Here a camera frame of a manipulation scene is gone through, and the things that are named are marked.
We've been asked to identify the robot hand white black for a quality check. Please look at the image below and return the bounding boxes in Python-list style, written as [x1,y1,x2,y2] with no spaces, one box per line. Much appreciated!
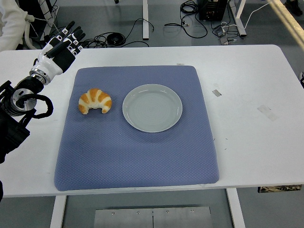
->
[33,20,86,77]

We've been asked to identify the croissant bread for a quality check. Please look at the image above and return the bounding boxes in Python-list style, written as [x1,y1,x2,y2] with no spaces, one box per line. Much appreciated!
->
[78,88,113,115]

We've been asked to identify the grey round plate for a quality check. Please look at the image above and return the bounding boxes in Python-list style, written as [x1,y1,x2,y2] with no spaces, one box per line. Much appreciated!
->
[122,84,183,133]

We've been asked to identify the white chair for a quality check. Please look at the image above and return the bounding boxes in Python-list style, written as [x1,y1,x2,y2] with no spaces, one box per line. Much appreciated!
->
[22,14,39,50]

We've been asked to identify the person in white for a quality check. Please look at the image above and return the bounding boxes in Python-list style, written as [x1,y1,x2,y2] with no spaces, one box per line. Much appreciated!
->
[0,0,35,52]

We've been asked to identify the blue quilted mat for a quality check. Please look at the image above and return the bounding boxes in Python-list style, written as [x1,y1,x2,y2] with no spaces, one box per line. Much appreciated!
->
[54,66,219,192]

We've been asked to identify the white table leg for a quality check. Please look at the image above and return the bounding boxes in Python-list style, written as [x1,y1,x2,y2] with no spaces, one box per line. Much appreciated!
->
[225,188,246,228]
[49,196,67,228]

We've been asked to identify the black equipment box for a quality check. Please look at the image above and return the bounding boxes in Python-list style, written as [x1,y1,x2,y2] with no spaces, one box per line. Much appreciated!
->
[198,0,227,21]

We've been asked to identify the grey foot pedal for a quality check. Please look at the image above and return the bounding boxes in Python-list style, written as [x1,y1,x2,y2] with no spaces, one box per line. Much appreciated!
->
[212,25,230,46]

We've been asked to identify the white desk leg with foot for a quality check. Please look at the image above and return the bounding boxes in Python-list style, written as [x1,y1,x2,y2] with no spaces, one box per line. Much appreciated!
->
[234,0,247,37]

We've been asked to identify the large clear tape piece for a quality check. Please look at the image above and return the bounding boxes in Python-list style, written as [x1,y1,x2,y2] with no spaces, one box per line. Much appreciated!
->
[256,104,279,122]

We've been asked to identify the person in dark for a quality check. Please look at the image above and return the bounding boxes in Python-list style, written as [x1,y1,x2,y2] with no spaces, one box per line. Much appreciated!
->
[284,0,304,16]

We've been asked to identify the patterned panel under table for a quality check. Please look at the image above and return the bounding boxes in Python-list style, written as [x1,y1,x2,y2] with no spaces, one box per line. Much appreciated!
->
[257,185,302,193]

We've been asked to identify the black cable tangle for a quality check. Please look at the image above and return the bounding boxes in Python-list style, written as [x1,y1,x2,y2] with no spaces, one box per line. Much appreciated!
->
[82,32,107,49]

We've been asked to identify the coiled black cable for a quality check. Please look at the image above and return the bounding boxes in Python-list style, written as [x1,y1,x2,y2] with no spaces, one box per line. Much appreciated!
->
[105,32,125,46]

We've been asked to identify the long black cable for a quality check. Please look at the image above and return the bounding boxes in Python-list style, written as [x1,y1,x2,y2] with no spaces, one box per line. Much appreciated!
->
[118,18,154,48]

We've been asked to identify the black cable loop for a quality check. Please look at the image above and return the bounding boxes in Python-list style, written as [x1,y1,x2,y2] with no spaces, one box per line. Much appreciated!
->
[163,14,209,38]

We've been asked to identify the white cable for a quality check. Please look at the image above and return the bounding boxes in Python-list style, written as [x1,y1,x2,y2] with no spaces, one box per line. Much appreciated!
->
[244,2,269,28]

